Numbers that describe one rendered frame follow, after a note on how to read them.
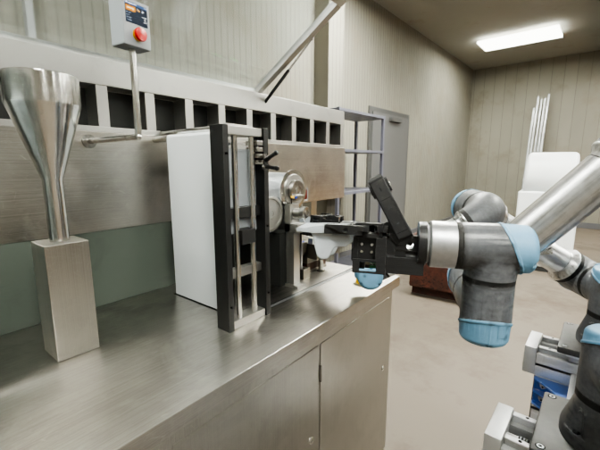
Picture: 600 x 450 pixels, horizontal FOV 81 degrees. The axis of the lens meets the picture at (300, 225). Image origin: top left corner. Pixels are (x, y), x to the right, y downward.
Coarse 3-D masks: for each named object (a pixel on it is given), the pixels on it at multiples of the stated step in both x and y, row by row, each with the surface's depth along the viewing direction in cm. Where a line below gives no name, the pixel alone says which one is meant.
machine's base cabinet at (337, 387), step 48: (336, 336) 112; (384, 336) 143; (288, 384) 95; (336, 384) 116; (384, 384) 148; (192, 432) 71; (240, 432) 82; (288, 432) 97; (336, 432) 119; (384, 432) 155
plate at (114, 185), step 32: (0, 128) 88; (0, 160) 89; (96, 160) 106; (128, 160) 114; (160, 160) 122; (288, 160) 176; (320, 160) 197; (0, 192) 90; (32, 192) 95; (96, 192) 107; (128, 192) 115; (160, 192) 124; (320, 192) 200; (0, 224) 90; (32, 224) 96; (96, 224) 108; (128, 224) 116
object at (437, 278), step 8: (416, 232) 369; (424, 272) 358; (432, 272) 353; (440, 272) 349; (416, 280) 363; (424, 280) 359; (432, 280) 354; (440, 280) 350; (416, 288) 374; (424, 288) 369; (432, 288) 355; (440, 288) 351; (448, 288) 346; (440, 296) 361; (448, 296) 356
